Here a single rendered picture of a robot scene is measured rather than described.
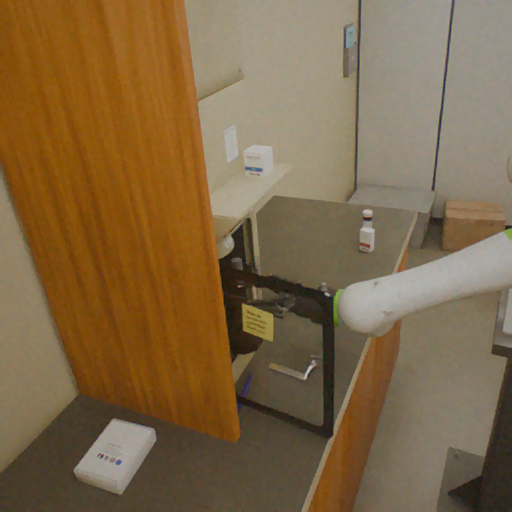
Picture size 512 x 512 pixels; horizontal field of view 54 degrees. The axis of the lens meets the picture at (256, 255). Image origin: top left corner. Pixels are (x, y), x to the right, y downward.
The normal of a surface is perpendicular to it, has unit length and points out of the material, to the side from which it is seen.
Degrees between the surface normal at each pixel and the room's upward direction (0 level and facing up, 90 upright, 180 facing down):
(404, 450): 0
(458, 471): 0
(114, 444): 0
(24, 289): 90
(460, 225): 87
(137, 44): 90
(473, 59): 90
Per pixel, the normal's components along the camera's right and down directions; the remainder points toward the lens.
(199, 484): -0.07, -0.86
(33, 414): 0.91, 0.14
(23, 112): -0.40, 0.48
